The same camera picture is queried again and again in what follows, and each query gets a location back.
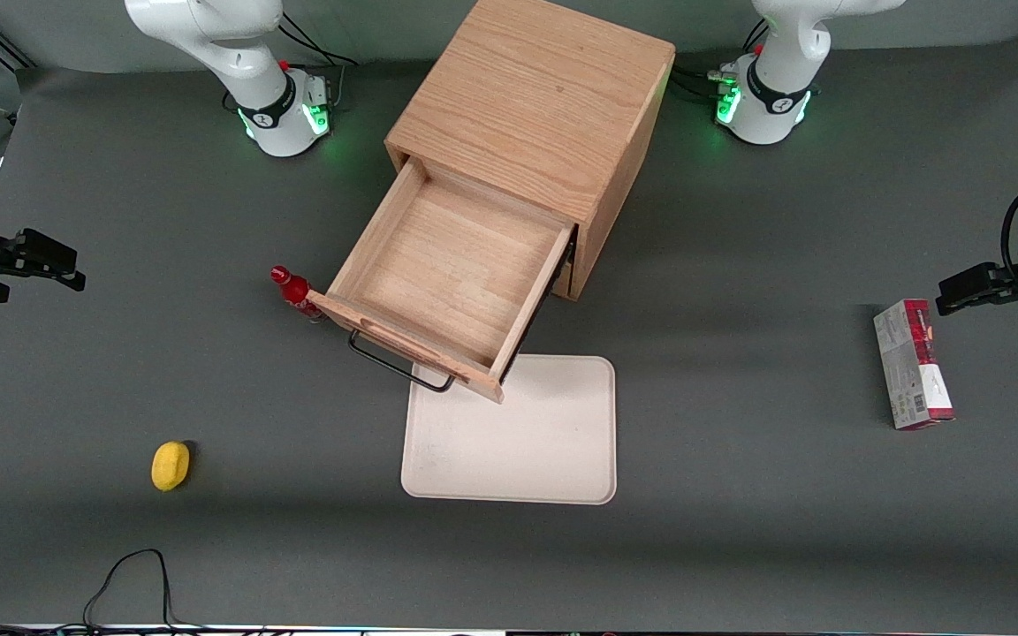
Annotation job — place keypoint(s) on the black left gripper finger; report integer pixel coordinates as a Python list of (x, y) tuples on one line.
[(995, 272), (960, 296)]

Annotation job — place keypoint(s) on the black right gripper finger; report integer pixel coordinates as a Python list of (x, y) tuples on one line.
[(48, 249), (27, 275)]

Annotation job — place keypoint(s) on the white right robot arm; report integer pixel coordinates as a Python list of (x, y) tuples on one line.
[(235, 53)]

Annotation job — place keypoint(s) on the wooden drawer cabinet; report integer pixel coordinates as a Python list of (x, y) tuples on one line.
[(535, 88)]

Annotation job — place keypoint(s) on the red plaid carton box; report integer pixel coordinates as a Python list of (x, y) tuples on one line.
[(911, 362)]

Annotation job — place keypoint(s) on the yellow lemon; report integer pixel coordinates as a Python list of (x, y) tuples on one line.
[(170, 465)]

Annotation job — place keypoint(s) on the red soda bottle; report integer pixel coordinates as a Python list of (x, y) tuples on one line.
[(292, 287)]

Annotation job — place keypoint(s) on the beige plastic tray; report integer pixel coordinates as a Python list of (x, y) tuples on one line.
[(527, 442)]

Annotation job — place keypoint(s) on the black frame strut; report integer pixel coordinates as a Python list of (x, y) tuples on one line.
[(5, 44)]

